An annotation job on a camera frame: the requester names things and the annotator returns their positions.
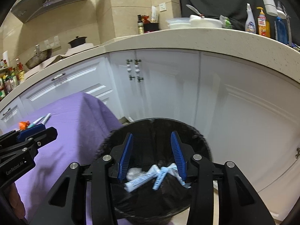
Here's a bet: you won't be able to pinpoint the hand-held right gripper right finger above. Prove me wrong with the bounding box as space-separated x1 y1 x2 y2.
170 131 276 225

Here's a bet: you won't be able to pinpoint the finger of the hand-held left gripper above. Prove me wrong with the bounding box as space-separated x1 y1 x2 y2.
0 127 58 161
0 123 45 143

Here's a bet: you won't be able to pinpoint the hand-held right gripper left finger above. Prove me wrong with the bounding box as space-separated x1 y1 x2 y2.
26 131 134 225

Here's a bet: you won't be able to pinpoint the black trash bin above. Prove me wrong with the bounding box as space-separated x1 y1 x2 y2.
95 118 212 225

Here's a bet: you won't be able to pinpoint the person's left hand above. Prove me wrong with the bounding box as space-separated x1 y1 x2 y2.
0 182 27 224

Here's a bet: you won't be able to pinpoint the teal white tube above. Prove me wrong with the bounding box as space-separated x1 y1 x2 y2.
28 117 44 128

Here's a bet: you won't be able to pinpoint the white crumpled paper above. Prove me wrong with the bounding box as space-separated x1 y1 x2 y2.
127 167 142 181

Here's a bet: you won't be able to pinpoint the purple tablecloth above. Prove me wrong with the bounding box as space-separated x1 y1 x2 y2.
0 92 123 225

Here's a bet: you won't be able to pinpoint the white tube with blue print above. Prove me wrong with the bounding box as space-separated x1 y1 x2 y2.
124 165 160 193

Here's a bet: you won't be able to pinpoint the row of condiment bottles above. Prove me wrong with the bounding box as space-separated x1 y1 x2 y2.
0 51 25 100

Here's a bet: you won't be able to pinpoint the steel wok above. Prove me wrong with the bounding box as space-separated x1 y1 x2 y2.
25 44 53 70

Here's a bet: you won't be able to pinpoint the white kitchen base cabinet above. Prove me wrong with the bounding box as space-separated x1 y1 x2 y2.
0 49 300 222

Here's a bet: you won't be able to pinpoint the beige stove cover cloth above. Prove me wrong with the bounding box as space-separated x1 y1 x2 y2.
23 43 99 80

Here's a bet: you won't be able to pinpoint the black pot with lid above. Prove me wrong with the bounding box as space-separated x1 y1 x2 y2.
68 36 88 49

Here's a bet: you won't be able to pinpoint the black storage container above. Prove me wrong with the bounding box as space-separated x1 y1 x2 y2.
143 23 160 33

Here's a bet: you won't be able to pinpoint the dark oil bottle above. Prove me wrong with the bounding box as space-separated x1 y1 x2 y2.
137 15 145 35

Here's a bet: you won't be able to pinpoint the clear lidded plastic container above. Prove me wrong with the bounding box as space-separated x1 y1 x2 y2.
166 17 192 30

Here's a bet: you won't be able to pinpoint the white food container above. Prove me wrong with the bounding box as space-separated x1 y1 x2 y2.
189 15 223 29

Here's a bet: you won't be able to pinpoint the green white packet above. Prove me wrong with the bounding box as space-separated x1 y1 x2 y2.
219 15 233 29

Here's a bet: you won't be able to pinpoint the white upright packet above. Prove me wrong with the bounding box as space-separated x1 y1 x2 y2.
151 6 159 23

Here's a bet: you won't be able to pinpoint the white spray bottle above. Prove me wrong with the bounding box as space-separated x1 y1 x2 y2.
245 3 257 34

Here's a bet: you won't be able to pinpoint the orange dish soap bottle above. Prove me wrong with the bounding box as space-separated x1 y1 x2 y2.
256 7 271 38

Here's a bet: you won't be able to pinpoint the blue bottle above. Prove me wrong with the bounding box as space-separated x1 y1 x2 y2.
274 16 288 43

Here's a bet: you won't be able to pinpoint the white faucet filter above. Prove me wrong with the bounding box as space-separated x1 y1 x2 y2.
259 0 278 17

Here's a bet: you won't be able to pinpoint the beaded cabinet door handle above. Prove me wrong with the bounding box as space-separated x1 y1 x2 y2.
134 59 144 83
126 59 134 83

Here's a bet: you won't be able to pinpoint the white wall switches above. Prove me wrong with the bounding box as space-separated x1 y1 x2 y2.
44 36 61 48

